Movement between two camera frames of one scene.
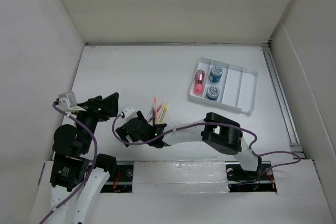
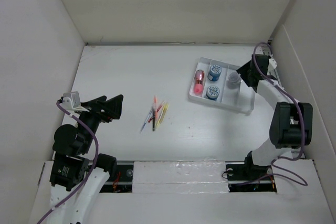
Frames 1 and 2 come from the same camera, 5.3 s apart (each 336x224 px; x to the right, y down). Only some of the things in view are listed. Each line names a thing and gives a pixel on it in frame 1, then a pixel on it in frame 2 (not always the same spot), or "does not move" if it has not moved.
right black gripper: x=123 y=132 to x=243 y=71
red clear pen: x=157 y=110 does not move
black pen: x=154 y=116 does not move
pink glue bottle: x=199 y=82 does not move
